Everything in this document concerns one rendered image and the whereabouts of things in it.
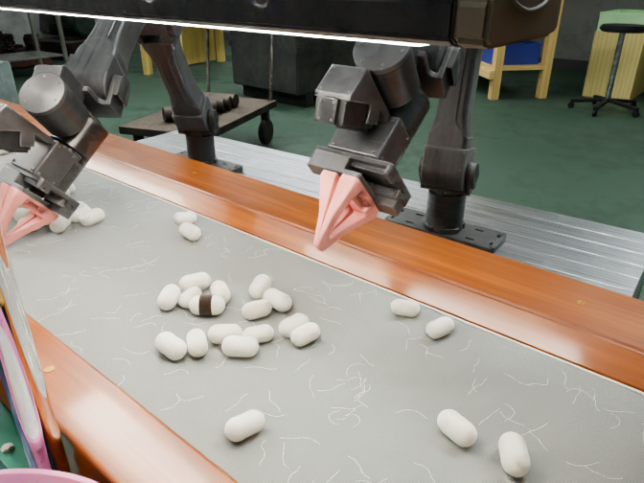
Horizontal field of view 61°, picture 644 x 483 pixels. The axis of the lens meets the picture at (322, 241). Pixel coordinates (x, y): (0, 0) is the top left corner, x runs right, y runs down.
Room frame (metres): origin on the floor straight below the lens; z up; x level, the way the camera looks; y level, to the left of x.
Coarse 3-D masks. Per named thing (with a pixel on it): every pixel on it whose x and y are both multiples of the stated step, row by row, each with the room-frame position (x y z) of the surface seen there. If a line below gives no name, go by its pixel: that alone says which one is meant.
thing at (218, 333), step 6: (216, 324) 0.44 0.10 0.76; (222, 324) 0.44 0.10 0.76; (228, 324) 0.44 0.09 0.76; (234, 324) 0.44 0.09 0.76; (210, 330) 0.44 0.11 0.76; (216, 330) 0.43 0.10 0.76; (222, 330) 0.43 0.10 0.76; (228, 330) 0.43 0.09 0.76; (234, 330) 0.43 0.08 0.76; (240, 330) 0.44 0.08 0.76; (210, 336) 0.43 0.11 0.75; (216, 336) 0.43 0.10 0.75; (222, 336) 0.43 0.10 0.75; (216, 342) 0.43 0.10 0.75
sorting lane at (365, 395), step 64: (128, 192) 0.85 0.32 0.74; (64, 256) 0.62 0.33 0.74; (128, 256) 0.62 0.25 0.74; (192, 256) 0.62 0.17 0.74; (256, 256) 0.62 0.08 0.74; (64, 320) 0.48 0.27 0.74; (128, 320) 0.48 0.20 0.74; (192, 320) 0.47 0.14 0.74; (256, 320) 0.48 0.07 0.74; (320, 320) 0.48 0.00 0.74; (384, 320) 0.48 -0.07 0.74; (128, 384) 0.38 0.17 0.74; (192, 384) 0.38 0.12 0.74; (256, 384) 0.38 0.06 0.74; (320, 384) 0.38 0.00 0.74; (384, 384) 0.38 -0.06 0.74; (448, 384) 0.38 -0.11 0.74; (512, 384) 0.38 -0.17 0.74; (576, 384) 0.38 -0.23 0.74; (256, 448) 0.30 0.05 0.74; (320, 448) 0.30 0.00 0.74; (384, 448) 0.30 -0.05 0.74; (448, 448) 0.30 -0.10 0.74; (576, 448) 0.30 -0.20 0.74; (640, 448) 0.30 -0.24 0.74
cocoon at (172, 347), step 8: (160, 336) 0.42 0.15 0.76; (168, 336) 0.42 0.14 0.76; (176, 336) 0.42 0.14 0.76; (160, 344) 0.41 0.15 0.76; (168, 344) 0.41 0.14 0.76; (176, 344) 0.41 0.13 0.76; (184, 344) 0.41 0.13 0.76; (160, 352) 0.41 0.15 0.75; (168, 352) 0.40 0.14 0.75; (176, 352) 0.40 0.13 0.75; (184, 352) 0.41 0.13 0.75
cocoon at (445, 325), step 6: (438, 318) 0.45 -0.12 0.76; (444, 318) 0.45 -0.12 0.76; (450, 318) 0.45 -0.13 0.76; (432, 324) 0.44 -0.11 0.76; (438, 324) 0.44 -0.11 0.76; (444, 324) 0.44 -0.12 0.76; (450, 324) 0.45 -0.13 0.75; (426, 330) 0.44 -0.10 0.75; (432, 330) 0.44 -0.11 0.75; (438, 330) 0.44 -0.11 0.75; (444, 330) 0.44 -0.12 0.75; (450, 330) 0.45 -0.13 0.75; (432, 336) 0.44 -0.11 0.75; (438, 336) 0.44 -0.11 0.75
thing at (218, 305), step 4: (196, 296) 0.49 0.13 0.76; (212, 296) 0.49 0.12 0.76; (216, 296) 0.49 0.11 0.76; (220, 296) 0.49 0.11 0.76; (192, 300) 0.48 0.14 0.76; (196, 300) 0.48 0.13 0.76; (212, 300) 0.48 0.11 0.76; (216, 300) 0.48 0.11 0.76; (220, 300) 0.49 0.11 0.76; (192, 304) 0.48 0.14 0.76; (196, 304) 0.48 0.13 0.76; (212, 304) 0.48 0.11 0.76; (216, 304) 0.48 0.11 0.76; (220, 304) 0.48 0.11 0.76; (224, 304) 0.49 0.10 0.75; (192, 308) 0.48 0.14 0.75; (196, 308) 0.48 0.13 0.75; (212, 308) 0.48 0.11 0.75; (216, 308) 0.48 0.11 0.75; (220, 308) 0.48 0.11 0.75; (224, 308) 0.49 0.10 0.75; (196, 312) 0.48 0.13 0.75; (212, 312) 0.48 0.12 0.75; (216, 312) 0.48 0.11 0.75; (220, 312) 0.48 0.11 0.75
